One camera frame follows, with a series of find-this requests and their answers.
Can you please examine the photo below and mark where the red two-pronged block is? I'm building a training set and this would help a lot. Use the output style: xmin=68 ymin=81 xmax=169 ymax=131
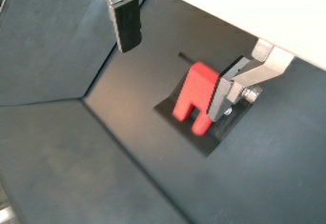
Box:
xmin=172 ymin=62 xmax=219 ymax=135

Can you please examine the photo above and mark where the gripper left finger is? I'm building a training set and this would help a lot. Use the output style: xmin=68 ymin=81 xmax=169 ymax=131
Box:
xmin=105 ymin=0 xmax=141 ymax=52

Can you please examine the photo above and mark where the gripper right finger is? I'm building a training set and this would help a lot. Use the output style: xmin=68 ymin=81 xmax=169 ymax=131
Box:
xmin=205 ymin=39 xmax=294 ymax=122

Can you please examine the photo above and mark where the black curved holder fixture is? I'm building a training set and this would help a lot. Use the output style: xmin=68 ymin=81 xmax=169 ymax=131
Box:
xmin=152 ymin=51 xmax=255 ymax=157

